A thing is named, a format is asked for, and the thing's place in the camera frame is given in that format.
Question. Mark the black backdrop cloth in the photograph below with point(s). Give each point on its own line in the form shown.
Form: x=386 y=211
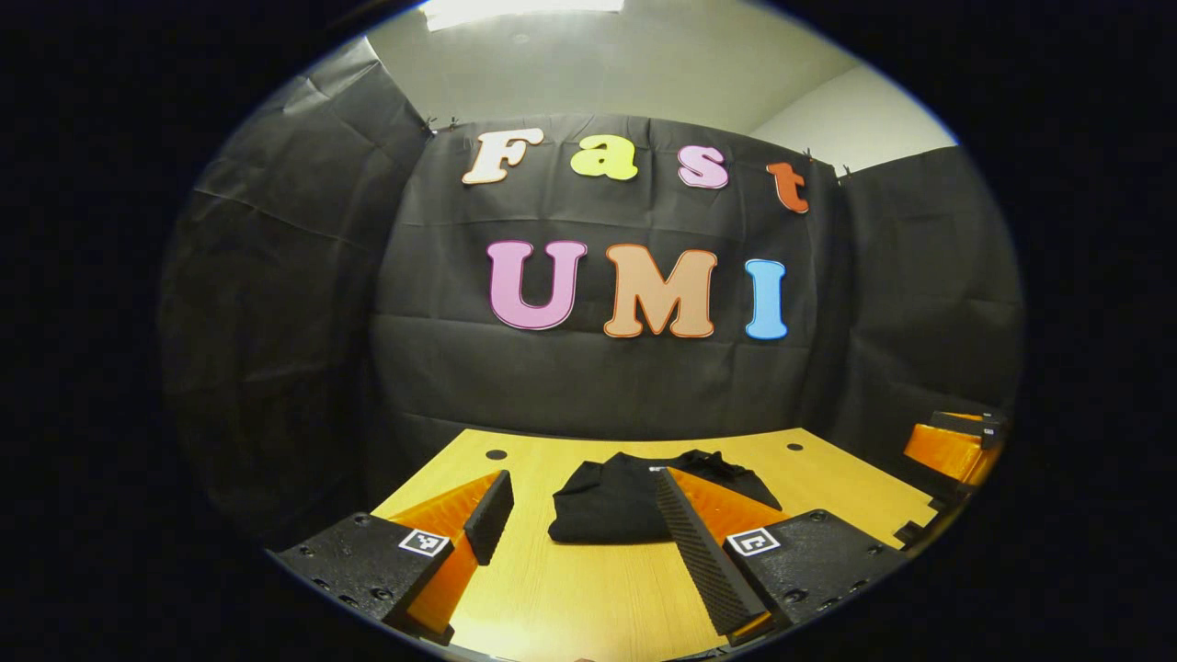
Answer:
x=588 y=377

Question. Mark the ceiling light panel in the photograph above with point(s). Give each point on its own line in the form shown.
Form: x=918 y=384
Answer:
x=519 y=11

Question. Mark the black garment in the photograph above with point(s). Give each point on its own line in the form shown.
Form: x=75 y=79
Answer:
x=611 y=506

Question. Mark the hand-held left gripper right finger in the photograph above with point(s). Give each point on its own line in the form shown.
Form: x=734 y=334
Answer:
x=699 y=561

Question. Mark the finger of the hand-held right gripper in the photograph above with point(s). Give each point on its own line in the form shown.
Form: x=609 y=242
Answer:
x=947 y=450

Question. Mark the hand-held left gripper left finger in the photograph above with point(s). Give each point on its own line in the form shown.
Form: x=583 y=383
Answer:
x=490 y=519

